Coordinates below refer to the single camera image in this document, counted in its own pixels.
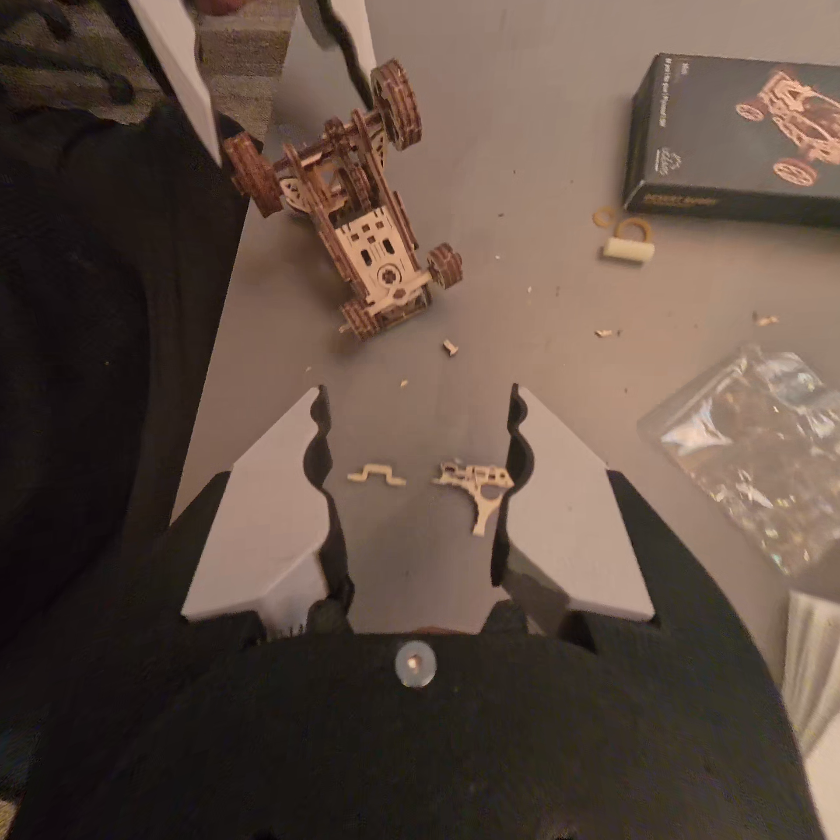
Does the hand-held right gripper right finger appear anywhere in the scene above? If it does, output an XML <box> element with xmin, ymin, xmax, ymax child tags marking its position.
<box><xmin>491</xmin><ymin>384</ymin><xmax>657</xmax><ymax>635</ymax></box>

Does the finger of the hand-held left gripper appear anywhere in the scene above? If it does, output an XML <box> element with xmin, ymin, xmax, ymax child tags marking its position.
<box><xmin>298</xmin><ymin>0</ymin><xmax>376</xmax><ymax>109</ymax></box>
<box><xmin>128</xmin><ymin>0</ymin><xmax>223</xmax><ymax>166</ymax></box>

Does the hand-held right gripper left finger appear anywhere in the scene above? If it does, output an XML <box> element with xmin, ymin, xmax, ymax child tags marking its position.
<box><xmin>181</xmin><ymin>385</ymin><xmax>355</xmax><ymax>632</ymax></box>

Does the clear plastic bag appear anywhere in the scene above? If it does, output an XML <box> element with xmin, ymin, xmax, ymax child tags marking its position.
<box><xmin>637</xmin><ymin>341</ymin><xmax>840</xmax><ymax>578</ymax></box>

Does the wooden buggy model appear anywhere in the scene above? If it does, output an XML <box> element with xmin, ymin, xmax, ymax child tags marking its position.
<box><xmin>222</xmin><ymin>58</ymin><xmax>465</xmax><ymax>342</ymax></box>

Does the black model box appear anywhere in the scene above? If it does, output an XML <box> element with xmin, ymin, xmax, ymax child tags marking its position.
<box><xmin>622</xmin><ymin>52</ymin><xmax>840</xmax><ymax>229</ymax></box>

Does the pale forked wooden scrap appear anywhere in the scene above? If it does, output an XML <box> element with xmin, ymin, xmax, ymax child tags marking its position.
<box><xmin>470</xmin><ymin>486</ymin><xmax>511</xmax><ymax>539</ymax></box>

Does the pale wooden linkage piece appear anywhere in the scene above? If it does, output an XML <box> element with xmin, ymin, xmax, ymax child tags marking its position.
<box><xmin>432</xmin><ymin>459</ymin><xmax>516</xmax><ymax>490</ymax></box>

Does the black tripod stand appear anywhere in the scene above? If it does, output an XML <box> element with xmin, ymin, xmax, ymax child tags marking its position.
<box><xmin>0</xmin><ymin>0</ymin><xmax>135</xmax><ymax>106</ymax></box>

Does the wooden S-shaped piece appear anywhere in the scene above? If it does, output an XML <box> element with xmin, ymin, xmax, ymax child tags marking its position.
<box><xmin>348</xmin><ymin>463</ymin><xmax>408</xmax><ymax>490</ymax></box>

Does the instruction booklet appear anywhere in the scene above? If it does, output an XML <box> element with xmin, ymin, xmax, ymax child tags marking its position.
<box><xmin>781</xmin><ymin>588</ymin><xmax>840</xmax><ymax>759</ymax></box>

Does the white wax cylinder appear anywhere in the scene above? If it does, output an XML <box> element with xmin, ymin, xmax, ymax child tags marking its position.
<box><xmin>601</xmin><ymin>238</ymin><xmax>656</xmax><ymax>266</ymax></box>

